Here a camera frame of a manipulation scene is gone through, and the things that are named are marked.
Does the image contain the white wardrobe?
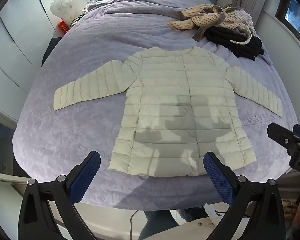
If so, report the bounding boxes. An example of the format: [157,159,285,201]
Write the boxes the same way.
[0,0,58,122]

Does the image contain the striped beige garment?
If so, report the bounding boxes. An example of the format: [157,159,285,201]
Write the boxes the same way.
[167,3,256,43]

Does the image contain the black garment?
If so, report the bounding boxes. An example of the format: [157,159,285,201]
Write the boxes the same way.
[204,27,264,61]

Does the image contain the cream quilted down jacket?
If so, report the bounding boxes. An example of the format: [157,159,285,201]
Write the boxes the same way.
[53,47,283,177]

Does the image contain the person legs in jeans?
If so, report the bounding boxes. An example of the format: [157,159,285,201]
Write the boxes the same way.
[139,207,208,239]

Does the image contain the red box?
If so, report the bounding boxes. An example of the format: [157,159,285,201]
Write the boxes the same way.
[57,20,70,34]

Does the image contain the window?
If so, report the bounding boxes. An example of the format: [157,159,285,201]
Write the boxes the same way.
[275,0,300,41]

